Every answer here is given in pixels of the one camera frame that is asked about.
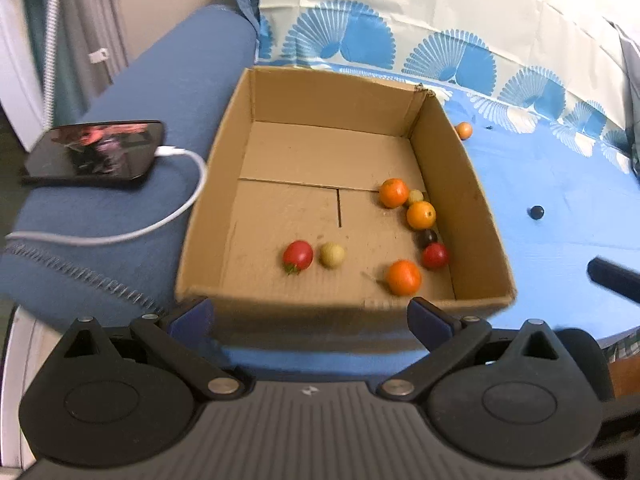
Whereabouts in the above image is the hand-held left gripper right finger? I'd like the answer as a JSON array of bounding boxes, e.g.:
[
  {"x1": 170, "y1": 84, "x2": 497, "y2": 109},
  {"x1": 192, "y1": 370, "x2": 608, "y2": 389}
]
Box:
[{"x1": 376, "y1": 296, "x2": 563, "y2": 403}]

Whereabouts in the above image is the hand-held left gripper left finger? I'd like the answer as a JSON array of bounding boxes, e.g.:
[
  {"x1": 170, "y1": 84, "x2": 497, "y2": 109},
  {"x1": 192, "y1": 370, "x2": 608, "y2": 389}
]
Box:
[{"x1": 59, "y1": 294, "x2": 246, "y2": 402}]

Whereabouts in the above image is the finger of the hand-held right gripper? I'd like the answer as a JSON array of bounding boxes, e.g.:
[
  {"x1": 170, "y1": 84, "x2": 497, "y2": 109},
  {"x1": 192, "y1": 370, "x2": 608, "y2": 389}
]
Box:
[{"x1": 586, "y1": 256, "x2": 640, "y2": 306}]

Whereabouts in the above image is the round red cherry tomato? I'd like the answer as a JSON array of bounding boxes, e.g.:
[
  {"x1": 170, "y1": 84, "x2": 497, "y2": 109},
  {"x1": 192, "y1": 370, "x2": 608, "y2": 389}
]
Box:
[{"x1": 421, "y1": 242, "x2": 450, "y2": 270}]

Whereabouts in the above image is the oval orange cherry tomato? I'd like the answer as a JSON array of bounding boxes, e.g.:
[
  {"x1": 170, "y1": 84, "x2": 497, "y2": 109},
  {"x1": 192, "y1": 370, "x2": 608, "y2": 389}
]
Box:
[{"x1": 406, "y1": 200, "x2": 437, "y2": 231}]

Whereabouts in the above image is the red cherry tomato with stem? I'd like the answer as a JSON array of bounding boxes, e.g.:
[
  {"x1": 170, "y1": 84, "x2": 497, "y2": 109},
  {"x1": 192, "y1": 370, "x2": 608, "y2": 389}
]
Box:
[{"x1": 282, "y1": 240, "x2": 315, "y2": 276}]

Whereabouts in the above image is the cardboard box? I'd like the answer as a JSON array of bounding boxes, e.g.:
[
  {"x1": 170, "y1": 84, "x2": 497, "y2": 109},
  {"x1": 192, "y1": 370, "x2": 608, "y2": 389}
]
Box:
[{"x1": 174, "y1": 65, "x2": 517, "y2": 347}]

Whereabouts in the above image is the plaid cloth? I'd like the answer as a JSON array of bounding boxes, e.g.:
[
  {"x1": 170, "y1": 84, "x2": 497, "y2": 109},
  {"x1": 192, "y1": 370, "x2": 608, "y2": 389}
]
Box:
[{"x1": 602, "y1": 329, "x2": 640, "y2": 362}]

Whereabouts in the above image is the blue fan-print bed sheet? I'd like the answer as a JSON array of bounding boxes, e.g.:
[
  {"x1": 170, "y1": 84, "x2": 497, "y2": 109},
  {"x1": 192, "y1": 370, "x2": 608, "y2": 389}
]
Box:
[{"x1": 255, "y1": 0, "x2": 640, "y2": 343}]

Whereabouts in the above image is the black smartphone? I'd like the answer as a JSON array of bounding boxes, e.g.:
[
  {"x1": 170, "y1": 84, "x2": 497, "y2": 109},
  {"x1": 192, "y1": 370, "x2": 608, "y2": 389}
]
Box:
[{"x1": 21, "y1": 119, "x2": 167, "y2": 190}]

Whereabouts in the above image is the grey curtain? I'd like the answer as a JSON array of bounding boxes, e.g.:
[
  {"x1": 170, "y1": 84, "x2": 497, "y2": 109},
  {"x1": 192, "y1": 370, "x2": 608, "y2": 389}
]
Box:
[{"x1": 20, "y1": 0, "x2": 128, "y2": 128}]

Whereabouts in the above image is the white charging cable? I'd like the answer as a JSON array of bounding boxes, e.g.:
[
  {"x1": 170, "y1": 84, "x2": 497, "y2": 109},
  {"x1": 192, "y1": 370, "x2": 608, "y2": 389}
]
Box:
[{"x1": 5, "y1": 145, "x2": 209, "y2": 247}]

